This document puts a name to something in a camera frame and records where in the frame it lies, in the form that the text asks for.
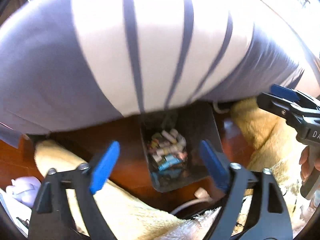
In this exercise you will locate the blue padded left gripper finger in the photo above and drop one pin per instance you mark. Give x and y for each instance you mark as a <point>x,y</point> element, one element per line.
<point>217,165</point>
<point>102,166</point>

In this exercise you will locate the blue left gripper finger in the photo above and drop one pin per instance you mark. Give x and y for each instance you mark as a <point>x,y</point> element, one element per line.
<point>284,93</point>

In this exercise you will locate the black trash bin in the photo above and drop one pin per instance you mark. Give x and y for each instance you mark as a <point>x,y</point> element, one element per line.
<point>178,132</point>

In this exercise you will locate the person's right hand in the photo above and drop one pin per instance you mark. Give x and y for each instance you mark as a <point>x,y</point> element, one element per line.
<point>305,166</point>

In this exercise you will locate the yellow fluffy blanket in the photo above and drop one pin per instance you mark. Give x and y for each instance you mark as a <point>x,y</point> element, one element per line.
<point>275,146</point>

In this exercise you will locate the teal wipes packet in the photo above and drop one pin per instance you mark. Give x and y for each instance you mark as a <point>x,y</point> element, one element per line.
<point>170,161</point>

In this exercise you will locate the lilac plastic toy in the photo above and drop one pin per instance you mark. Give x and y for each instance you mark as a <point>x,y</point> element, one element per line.
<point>24,190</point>

